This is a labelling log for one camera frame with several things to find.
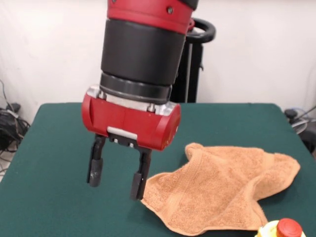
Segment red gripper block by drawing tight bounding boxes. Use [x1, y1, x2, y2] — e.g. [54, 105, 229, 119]
[81, 85, 182, 201]

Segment tan terry towel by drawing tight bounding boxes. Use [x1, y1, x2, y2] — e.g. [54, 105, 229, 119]
[140, 142, 301, 236]

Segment dark green tablecloth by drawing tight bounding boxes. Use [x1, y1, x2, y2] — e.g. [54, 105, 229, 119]
[0, 102, 316, 237]

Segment yellow emergency stop button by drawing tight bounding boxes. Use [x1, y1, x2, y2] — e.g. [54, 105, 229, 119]
[258, 217, 308, 237]

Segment tangled black cables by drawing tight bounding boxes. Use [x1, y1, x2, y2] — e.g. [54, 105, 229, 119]
[283, 105, 316, 158]
[0, 79, 31, 173]

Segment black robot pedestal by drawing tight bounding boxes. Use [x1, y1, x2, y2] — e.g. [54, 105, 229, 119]
[170, 17, 217, 103]

